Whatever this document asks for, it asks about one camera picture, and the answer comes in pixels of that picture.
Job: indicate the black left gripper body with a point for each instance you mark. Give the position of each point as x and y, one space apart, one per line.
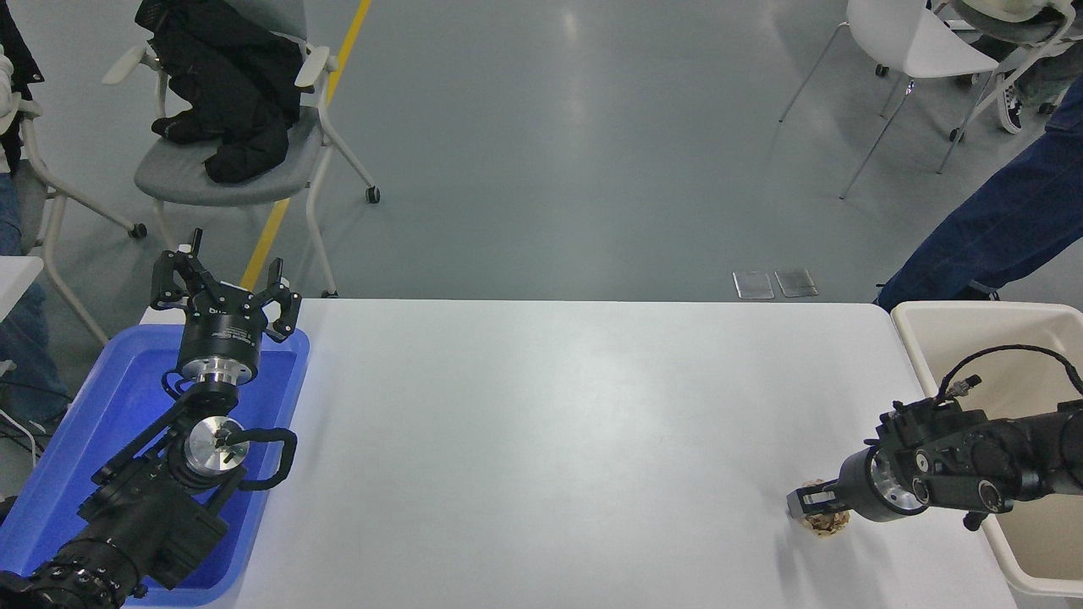
222 331

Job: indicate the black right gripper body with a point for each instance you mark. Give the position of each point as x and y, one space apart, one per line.
854 489

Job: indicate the tan paper ball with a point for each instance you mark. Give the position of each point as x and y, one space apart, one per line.
825 524

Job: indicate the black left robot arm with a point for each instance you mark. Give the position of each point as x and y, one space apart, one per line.
144 516

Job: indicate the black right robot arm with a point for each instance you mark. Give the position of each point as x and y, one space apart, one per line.
998 461

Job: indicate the blue plastic tray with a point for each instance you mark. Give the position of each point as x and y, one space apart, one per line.
110 397

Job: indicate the large pale plastic bin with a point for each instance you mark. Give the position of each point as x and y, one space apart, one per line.
922 338

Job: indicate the small white table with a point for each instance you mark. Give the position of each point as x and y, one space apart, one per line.
15 279

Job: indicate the person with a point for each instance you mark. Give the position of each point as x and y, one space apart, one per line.
998 228
1011 110
21 338

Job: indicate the black clothing bundle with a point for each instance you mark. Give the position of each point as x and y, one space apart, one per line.
228 76

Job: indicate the metal floor plate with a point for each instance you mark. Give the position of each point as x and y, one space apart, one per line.
753 285
796 283

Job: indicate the white shell chair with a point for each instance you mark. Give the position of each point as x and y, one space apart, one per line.
897 34

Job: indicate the grey padded chair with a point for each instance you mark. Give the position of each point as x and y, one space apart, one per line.
1007 25

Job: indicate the grey seat white frame chair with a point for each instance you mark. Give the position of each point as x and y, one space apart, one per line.
169 182

